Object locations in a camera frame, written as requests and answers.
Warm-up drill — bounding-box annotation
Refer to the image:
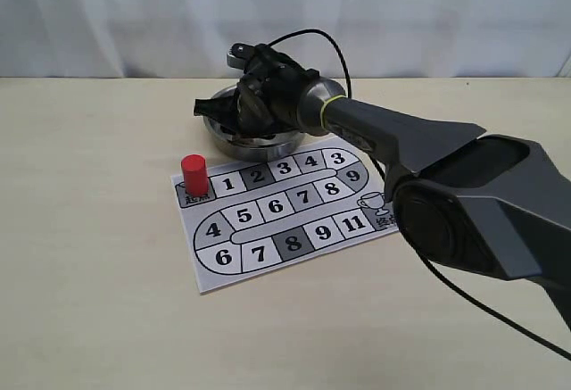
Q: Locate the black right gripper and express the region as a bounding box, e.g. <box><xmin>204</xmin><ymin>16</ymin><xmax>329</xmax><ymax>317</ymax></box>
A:
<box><xmin>194</xmin><ymin>48</ymin><xmax>319</xmax><ymax>137</ymax></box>

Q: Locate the red cylinder game piece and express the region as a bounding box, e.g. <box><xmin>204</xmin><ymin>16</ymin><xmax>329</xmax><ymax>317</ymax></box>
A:
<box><xmin>180</xmin><ymin>154</ymin><xmax>209</xmax><ymax>197</ymax></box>

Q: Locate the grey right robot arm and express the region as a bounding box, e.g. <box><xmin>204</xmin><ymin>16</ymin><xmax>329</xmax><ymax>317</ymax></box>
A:
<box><xmin>194</xmin><ymin>44</ymin><xmax>570</xmax><ymax>319</ymax></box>

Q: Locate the stainless steel round bowl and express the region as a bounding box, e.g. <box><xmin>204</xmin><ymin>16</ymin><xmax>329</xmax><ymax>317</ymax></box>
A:
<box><xmin>200</xmin><ymin>83</ymin><xmax>304</xmax><ymax>162</ymax></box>

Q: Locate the paper number game board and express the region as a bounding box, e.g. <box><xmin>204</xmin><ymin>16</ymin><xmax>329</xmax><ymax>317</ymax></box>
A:
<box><xmin>171</xmin><ymin>137</ymin><xmax>398</xmax><ymax>293</ymax></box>

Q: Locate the white backdrop curtain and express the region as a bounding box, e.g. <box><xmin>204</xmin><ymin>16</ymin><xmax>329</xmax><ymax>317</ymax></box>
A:
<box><xmin>1</xmin><ymin>0</ymin><xmax>570</xmax><ymax>78</ymax></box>

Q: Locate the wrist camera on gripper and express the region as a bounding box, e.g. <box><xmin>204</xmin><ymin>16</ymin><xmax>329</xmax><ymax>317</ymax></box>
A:
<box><xmin>227</xmin><ymin>43</ymin><xmax>255</xmax><ymax>71</ymax></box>

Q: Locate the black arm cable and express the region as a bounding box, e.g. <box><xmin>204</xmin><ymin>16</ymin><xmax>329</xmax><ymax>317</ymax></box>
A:
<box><xmin>265</xmin><ymin>29</ymin><xmax>571</xmax><ymax>362</ymax></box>

